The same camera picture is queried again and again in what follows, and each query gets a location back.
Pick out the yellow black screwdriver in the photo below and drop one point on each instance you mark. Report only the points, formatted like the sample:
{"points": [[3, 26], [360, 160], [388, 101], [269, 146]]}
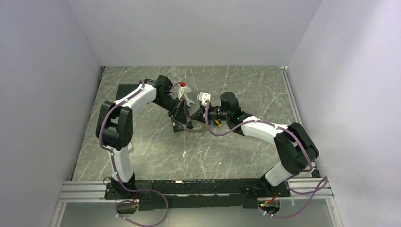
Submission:
{"points": [[218, 122]]}

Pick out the black flat pad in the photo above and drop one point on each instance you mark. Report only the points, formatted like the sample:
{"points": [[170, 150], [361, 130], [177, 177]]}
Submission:
{"points": [[125, 91]]}

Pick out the grey rectangular box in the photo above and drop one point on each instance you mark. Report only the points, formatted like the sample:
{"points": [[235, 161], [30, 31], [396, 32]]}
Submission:
{"points": [[130, 148]]}

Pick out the large grey key ring disc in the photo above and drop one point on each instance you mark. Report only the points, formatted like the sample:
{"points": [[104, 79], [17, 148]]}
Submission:
{"points": [[197, 128]]}

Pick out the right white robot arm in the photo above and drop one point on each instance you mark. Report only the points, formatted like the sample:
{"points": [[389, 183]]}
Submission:
{"points": [[295, 148]]}

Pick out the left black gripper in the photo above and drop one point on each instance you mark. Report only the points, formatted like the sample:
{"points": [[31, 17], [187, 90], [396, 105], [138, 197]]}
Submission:
{"points": [[178, 112]]}

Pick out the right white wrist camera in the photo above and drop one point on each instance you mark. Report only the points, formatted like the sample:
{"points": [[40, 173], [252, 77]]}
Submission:
{"points": [[203, 98]]}

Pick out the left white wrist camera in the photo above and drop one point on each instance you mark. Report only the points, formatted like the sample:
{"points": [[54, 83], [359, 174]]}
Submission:
{"points": [[184, 90]]}

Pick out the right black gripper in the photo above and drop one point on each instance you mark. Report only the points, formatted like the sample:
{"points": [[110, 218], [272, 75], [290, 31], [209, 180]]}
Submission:
{"points": [[200, 116]]}

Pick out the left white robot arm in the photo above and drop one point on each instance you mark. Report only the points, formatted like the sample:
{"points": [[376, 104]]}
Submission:
{"points": [[115, 123]]}

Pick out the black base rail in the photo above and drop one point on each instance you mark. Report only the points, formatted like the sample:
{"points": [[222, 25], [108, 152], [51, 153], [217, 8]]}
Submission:
{"points": [[174, 194]]}

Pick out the silver open-end wrench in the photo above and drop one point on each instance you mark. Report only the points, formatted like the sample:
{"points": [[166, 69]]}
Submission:
{"points": [[177, 80]]}

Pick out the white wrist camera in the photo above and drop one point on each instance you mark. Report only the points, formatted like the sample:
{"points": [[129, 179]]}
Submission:
{"points": [[203, 98], [184, 90]]}

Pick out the black network switch box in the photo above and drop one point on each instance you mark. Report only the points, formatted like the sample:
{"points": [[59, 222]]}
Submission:
{"points": [[177, 126]]}

